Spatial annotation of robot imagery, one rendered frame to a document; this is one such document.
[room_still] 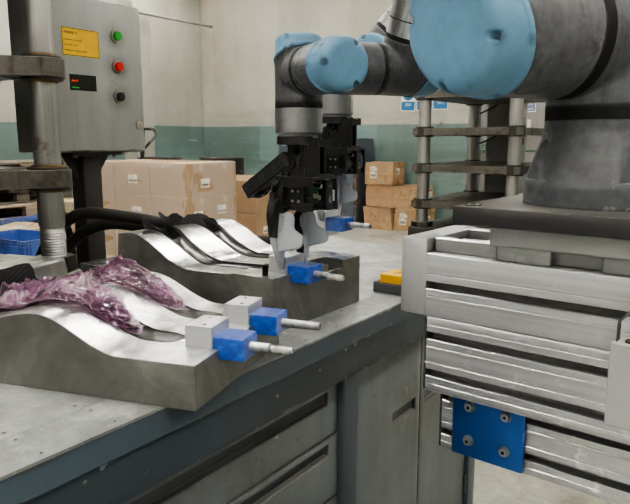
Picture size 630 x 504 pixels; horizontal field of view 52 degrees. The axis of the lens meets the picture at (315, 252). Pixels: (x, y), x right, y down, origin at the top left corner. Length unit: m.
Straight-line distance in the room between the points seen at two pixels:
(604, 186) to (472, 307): 0.19
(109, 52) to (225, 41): 8.28
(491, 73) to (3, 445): 0.59
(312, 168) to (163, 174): 4.13
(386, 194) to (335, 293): 6.84
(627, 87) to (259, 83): 9.06
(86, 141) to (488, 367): 1.34
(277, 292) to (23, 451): 0.46
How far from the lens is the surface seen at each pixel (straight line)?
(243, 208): 5.80
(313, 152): 0.99
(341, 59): 0.89
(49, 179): 1.59
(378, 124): 8.46
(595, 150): 0.67
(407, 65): 0.97
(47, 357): 0.85
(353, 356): 1.20
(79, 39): 1.84
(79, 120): 1.81
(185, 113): 10.13
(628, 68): 0.68
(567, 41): 0.61
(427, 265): 0.74
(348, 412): 1.23
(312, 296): 1.09
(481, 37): 0.57
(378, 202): 8.03
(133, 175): 5.33
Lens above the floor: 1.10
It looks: 10 degrees down
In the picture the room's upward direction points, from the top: straight up
